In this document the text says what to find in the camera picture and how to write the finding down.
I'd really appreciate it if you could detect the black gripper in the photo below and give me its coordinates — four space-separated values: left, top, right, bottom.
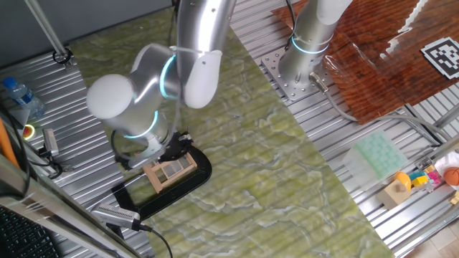
160 131 194 162

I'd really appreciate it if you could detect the wooden miniature sliding window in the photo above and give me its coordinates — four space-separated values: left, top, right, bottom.
142 152 199 194

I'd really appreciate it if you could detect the black metal C-clamp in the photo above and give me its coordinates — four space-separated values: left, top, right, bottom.
110 145 213 221

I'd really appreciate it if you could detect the green marble pattern mat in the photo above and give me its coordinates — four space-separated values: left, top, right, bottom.
69 6 396 258

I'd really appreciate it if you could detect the grey metal desk beam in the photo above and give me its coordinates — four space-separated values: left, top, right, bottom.
0 153 144 258

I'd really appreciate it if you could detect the yellow red emergency button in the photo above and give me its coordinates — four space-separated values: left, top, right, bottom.
21 123 37 142

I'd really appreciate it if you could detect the clear plastic water bottle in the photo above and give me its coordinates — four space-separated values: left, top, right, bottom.
2 76 47 120

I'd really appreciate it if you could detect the orange pole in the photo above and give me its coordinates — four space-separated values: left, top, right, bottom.
0 117 19 168

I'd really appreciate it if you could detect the black keyboard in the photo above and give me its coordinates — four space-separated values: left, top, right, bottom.
0 206 62 258

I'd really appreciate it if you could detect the silver metal pole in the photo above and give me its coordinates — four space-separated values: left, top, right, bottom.
23 0 74 70

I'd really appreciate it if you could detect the translucent plastic grid tray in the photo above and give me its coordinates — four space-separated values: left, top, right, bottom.
341 130 410 191

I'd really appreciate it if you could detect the brown wood grain mat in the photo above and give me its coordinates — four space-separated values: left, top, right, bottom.
270 0 459 125

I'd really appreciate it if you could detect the teal toy block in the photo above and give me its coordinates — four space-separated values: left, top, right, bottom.
408 169 428 181

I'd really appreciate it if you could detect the yellow toy block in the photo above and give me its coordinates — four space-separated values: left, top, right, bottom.
411 175 430 188

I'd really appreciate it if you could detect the pink toy block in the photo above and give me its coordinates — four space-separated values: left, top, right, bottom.
426 170 443 186

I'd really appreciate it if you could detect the orange toy basketball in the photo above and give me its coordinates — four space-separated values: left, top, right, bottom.
443 166 459 187

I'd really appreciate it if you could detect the black white fiducial marker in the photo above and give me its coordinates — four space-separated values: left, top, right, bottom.
420 36 459 80

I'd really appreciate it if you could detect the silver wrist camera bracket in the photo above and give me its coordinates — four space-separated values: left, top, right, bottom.
125 145 168 170

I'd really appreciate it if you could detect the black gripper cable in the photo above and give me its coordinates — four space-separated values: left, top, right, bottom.
109 0 181 168

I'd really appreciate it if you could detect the black camera cable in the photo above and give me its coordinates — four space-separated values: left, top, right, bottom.
138 222 174 258

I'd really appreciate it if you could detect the grey ribbed camera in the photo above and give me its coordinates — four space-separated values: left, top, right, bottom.
90 203 141 232

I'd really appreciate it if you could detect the black camera holder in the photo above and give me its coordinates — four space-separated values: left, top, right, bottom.
105 221 126 240

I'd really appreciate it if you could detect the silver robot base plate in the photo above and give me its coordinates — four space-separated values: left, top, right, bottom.
260 47 337 102

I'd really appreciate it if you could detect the grey cable with metal connector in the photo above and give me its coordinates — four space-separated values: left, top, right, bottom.
308 70 453 141

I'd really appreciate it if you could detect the long black cable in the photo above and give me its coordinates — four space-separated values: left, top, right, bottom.
0 102 33 197

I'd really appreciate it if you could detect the black cable ring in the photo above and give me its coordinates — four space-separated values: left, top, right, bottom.
52 47 74 66

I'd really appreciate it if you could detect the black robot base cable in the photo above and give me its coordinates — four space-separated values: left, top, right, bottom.
284 0 299 52

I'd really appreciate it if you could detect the thin black cable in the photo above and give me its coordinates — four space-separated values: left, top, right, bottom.
404 102 443 147

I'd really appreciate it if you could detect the small metal bracket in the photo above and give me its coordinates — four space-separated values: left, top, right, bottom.
415 156 434 171

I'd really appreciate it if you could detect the aluminium frame bar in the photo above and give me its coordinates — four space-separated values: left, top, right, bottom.
428 133 459 161
432 102 459 130

